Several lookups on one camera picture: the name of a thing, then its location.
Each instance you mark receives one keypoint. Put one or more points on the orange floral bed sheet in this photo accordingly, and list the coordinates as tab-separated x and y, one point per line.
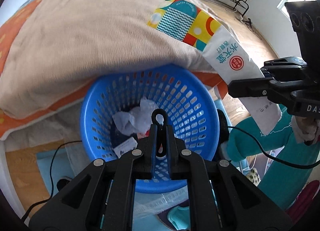
52	50

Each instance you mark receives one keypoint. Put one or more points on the red and white box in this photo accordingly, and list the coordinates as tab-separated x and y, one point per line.
121	144

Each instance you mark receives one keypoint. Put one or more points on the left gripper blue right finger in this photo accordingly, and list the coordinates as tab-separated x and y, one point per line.
173	147

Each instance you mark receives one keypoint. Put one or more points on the beige fleece blanket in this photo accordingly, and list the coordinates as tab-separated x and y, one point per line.
52	48

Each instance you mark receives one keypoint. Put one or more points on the white tissue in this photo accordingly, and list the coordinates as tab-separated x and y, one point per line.
136	120

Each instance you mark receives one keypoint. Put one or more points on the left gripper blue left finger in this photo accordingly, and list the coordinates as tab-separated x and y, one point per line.
148	145

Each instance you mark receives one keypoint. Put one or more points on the right hand in glove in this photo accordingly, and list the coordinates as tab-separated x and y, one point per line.
306	130

